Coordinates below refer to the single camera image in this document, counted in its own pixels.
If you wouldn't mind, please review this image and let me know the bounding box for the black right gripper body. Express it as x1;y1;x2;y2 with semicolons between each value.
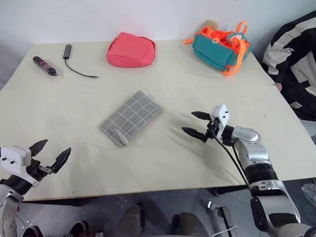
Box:
202;117;225;144

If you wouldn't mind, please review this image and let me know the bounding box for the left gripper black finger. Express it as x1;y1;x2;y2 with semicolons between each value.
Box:
28;139;48;157
50;147;72;174

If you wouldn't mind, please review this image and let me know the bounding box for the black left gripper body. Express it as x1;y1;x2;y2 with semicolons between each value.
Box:
24;159;54;185

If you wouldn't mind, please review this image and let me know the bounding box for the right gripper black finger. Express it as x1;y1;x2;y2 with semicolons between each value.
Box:
191;111;212;122
181;126;206;143

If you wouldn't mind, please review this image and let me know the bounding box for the grey checked pouch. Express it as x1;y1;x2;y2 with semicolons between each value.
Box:
99;90;163;148

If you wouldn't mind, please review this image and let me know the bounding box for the teal and orange backpack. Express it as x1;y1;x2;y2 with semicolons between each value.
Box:
183;20;253;78

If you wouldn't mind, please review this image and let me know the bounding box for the dark shoe with white stripes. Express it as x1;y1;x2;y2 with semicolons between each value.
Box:
64;220;90;237

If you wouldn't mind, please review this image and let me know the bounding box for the black and red pen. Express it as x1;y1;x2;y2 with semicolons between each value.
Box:
33;56;59;77

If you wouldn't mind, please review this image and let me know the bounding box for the dark brown rounded shape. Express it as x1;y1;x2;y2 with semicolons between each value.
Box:
172;211;204;237
118;204;146;237

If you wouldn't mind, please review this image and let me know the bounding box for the pink fabric pouch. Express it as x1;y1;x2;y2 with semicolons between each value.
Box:
106;32;156;68

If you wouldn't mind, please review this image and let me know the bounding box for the person in black white jacket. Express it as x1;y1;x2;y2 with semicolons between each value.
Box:
262;10;316;121

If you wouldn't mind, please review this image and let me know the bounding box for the clear plastic bag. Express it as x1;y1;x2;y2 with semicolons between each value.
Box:
301;183;316;209

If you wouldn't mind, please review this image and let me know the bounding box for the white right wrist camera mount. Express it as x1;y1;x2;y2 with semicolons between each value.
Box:
209;104;232;139

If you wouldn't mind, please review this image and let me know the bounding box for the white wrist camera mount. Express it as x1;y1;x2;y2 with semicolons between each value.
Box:
0;145;32;185
209;104;232;139

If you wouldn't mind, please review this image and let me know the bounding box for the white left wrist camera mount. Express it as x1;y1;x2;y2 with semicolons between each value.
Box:
0;145;32;185

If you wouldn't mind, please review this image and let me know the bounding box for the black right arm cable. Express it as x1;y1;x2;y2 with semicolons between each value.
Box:
210;129;250;187

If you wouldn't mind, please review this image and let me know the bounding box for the grey metal tube with bracket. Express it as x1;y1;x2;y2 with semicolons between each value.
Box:
198;197;236;237

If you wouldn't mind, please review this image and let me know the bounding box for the grey USB hub with cable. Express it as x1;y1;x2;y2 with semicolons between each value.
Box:
63;44;100;79

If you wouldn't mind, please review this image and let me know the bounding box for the thin white cable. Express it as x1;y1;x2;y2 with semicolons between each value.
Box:
211;226;239;237

